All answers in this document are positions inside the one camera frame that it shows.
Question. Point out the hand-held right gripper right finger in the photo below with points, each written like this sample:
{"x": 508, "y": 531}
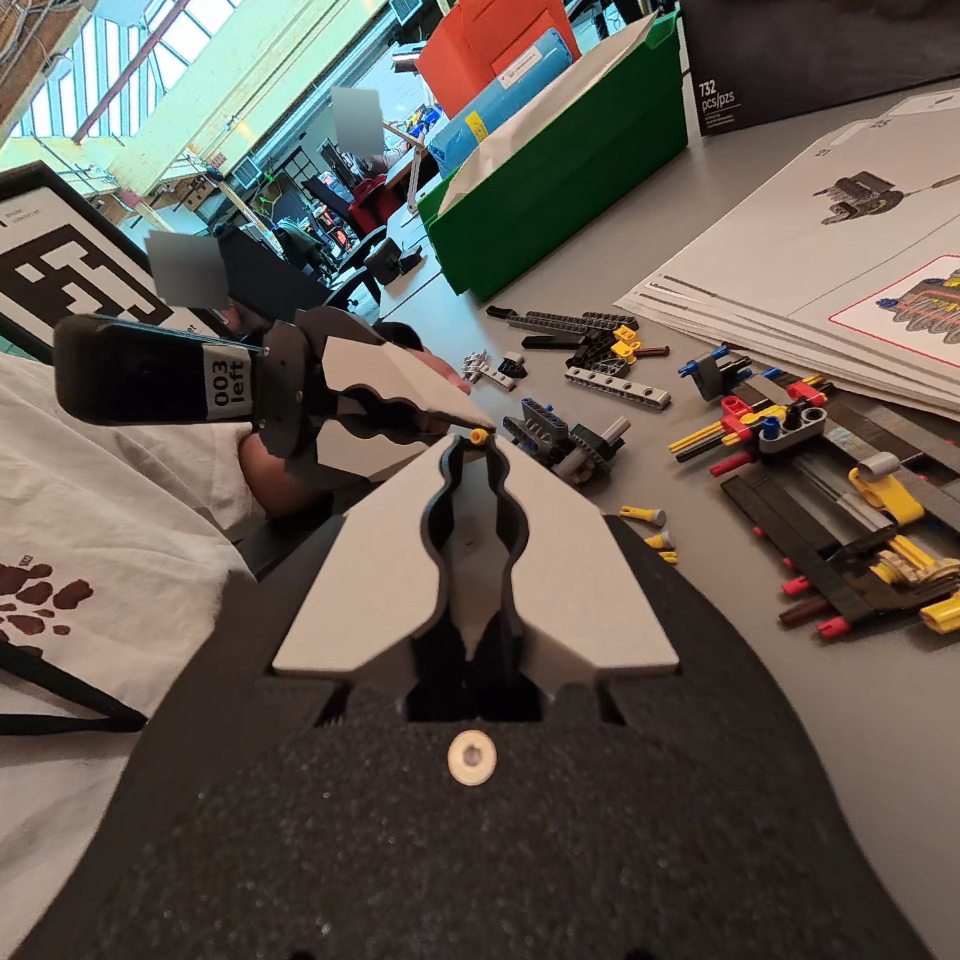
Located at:
{"x": 592, "y": 592}

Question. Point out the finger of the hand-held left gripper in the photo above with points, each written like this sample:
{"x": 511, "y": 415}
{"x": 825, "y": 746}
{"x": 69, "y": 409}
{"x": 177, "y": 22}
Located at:
{"x": 360, "y": 461}
{"x": 397, "y": 367}

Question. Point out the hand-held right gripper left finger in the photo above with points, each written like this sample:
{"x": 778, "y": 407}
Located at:
{"x": 367, "y": 592}

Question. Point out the cluster of capped yellow pins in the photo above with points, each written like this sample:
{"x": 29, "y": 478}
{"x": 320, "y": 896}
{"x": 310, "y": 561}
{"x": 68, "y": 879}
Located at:
{"x": 641, "y": 515}

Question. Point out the person's left forearm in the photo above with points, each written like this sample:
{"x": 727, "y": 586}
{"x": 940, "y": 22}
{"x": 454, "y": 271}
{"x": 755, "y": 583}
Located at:
{"x": 277, "y": 480}

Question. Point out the small light grey lego assembly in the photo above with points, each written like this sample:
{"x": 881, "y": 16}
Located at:
{"x": 487, "y": 371}

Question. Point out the small black grey lego piece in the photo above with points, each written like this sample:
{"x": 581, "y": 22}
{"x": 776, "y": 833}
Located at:
{"x": 514, "y": 365}

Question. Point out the lego gear axle assembly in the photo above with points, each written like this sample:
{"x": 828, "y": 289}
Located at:
{"x": 570, "y": 442}

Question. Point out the bundle of black lego beams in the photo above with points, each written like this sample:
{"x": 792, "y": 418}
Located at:
{"x": 570, "y": 322}

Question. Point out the light grey lego beam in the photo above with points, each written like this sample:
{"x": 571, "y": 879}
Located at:
{"x": 615, "y": 388}

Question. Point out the grey black lego chassis assembly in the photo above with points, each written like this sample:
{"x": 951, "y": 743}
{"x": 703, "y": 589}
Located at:
{"x": 810, "y": 517}

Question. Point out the lego instruction booklet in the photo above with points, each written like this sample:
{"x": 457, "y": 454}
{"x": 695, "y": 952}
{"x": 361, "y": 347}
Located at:
{"x": 750, "y": 262}

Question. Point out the black lego set box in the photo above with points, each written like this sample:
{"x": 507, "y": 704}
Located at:
{"x": 825, "y": 45}

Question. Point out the person's left hand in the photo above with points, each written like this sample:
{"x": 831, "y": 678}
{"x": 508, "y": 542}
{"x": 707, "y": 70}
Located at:
{"x": 444, "y": 371}

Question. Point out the black office chair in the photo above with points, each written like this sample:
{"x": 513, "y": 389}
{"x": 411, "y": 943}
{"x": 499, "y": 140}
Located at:
{"x": 262, "y": 270}

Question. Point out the green storage bin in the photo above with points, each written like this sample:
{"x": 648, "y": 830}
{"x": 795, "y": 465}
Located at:
{"x": 570, "y": 187}

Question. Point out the light blue box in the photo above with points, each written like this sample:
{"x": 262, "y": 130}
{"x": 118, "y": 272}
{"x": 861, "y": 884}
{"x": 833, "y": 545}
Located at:
{"x": 495, "y": 97}

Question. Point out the red orange box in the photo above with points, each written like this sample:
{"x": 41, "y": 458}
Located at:
{"x": 465, "y": 52}

